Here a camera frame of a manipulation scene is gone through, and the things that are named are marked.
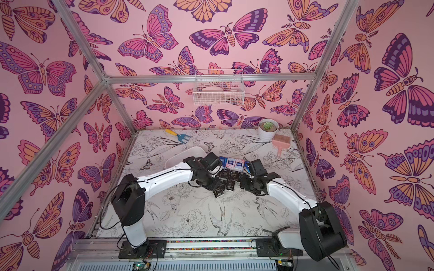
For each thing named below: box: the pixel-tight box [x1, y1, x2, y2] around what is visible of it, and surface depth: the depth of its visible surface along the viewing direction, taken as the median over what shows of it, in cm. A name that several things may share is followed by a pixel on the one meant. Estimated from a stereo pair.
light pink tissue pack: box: [233, 158, 245, 172], surface depth 101 cm
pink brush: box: [271, 133, 292, 157], surface depth 115 cm
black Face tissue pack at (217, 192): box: [213, 187, 224, 199], surface depth 85 cm
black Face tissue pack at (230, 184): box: [225, 179, 236, 191], surface depth 94 cm
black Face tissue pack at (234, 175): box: [229, 170, 240, 182], surface depth 97 cm
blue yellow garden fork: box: [165, 128, 193, 144], surface depth 119 cm
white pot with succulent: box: [257, 117, 280, 142], surface depth 109 cm
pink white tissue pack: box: [226, 157, 237, 171], surface depth 102 cm
